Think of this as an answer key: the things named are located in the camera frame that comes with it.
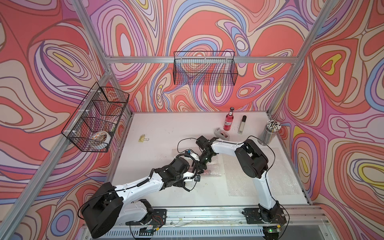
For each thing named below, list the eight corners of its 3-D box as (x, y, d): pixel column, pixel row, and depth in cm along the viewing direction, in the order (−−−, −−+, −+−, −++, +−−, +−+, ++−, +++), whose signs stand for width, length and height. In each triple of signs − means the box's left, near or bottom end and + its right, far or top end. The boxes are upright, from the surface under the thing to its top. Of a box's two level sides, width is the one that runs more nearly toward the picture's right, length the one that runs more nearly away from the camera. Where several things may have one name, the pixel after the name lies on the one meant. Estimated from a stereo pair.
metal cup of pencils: (260, 145, 102) (270, 129, 88) (257, 137, 106) (266, 120, 92) (270, 145, 102) (282, 128, 88) (267, 137, 106) (278, 120, 92)
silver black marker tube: (237, 133, 109) (238, 129, 105) (241, 119, 118) (243, 114, 114) (241, 134, 108) (243, 130, 104) (245, 120, 117) (247, 115, 113)
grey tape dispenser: (224, 143, 104) (225, 139, 100) (213, 133, 109) (214, 129, 105) (229, 139, 106) (231, 135, 102) (219, 130, 111) (220, 125, 108)
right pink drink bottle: (225, 132, 109) (231, 112, 94) (222, 128, 112) (227, 108, 96) (230, 130, 111) (236, 110, 95) (227, 126, 113) (232, 106, 97)
